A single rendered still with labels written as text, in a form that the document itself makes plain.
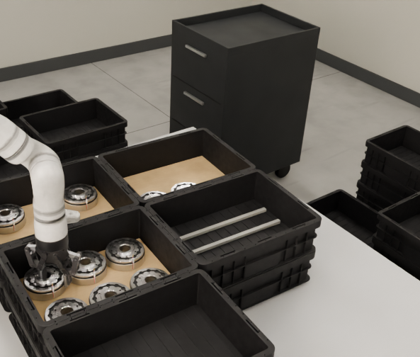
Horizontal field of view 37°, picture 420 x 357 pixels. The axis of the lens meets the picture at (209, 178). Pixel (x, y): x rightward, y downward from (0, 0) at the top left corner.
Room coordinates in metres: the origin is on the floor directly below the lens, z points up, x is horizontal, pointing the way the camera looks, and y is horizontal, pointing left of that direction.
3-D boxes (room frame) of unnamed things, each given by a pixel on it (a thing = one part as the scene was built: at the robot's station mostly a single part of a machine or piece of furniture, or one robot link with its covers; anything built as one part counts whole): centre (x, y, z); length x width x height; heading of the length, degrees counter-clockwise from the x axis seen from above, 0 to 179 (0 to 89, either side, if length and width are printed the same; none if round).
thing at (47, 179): (1.14, 0.36, 1.13); 0.09 x 0.07 x 0.15; 21
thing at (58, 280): (1.15, 0.39, 0.86); 0.10 x 0.10 x 0.01
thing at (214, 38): (3.06, -0.13, 0.45); 0.62 x 0.45 x 0.90; 129
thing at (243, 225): (1.39, -0.07, 0.87); 0.40 x 0.30 x 0.11; 125
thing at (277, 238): (1.39, -0.07, 0.92); 0.40 x 0.30 x 0.02; 125
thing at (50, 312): (1.04, 0.31, 0.86); 0.10 x 0.10 x 0.01
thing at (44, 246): (1.15, 0.36, 0.97); 0.08 x 0.08 x 0.09
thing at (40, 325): (1.16, 0.26, 0.92); 0.40 x 0.30 x 0.02; 125
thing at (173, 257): (1.16, 0.26, 0.87); 0.40 x 0.30 x 0.11; 125
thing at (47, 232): (1.17, 0.36, 1.04); 0.11 x 0.09 x 0.06; 170
